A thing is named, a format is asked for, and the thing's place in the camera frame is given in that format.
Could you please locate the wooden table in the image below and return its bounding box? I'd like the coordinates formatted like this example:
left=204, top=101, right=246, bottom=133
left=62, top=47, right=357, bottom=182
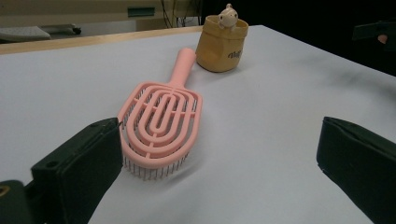
left=0, top=25, right=204, bottom=56

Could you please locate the grey chair base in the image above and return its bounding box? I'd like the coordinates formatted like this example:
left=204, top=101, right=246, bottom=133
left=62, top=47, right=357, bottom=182
left=0, top=23, right=82, bottom=44

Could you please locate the bundle of hanging cables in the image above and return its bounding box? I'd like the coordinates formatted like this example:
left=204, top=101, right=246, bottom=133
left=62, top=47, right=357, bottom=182
left=160, top=0, right=202, bottom=28

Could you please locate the small beige toy figure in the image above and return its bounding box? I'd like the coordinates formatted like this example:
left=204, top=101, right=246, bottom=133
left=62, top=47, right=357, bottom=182
left=217, top=3, right=239, bottom=32

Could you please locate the small brown cup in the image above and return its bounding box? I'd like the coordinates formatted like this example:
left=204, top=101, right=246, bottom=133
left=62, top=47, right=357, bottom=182
left=195, top=15, right=249, bottom=74

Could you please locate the pink hairbrush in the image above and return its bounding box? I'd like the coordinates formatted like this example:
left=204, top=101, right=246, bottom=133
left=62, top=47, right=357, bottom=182
left=117, top=47, right=204, bottom=181

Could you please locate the wooden desk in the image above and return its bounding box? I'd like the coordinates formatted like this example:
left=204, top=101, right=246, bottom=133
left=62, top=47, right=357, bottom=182
left=0, top=0, right=202, bottom=32

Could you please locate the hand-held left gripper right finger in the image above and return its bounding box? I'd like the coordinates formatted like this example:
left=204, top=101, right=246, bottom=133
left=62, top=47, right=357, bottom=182
left=316, top=116, right=396, bottom=224

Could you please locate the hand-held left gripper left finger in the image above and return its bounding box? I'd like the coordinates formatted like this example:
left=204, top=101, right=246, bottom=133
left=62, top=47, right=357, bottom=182
left=30, top=117, right=124, bottom=224

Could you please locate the dark label plate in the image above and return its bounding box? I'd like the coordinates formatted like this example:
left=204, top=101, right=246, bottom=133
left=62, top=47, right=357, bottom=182
left=127, top=7, right=156, bottom=18

